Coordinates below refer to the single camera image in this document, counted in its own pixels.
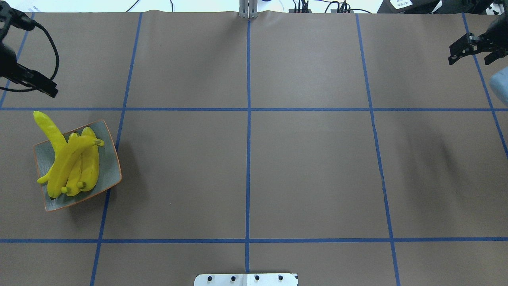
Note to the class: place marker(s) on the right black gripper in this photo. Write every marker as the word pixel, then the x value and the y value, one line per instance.
pixel 498 31

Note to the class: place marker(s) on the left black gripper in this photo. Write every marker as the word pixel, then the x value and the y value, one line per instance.
pixel 8 63

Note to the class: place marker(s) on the yellow banana back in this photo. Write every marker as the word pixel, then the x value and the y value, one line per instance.
pixel 58 143

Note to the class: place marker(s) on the yellow banana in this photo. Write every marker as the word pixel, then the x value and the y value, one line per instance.
pixel 65 160
pixel 71 189
pixel 90 169
pixel 58 143

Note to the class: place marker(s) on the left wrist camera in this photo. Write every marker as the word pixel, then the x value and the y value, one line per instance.
pixel 10 17

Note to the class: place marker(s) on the aluminium frame post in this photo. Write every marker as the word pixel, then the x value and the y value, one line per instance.
pixel 248 9

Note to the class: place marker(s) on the white pedestal column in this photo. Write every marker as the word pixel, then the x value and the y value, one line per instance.
pixel 247 279

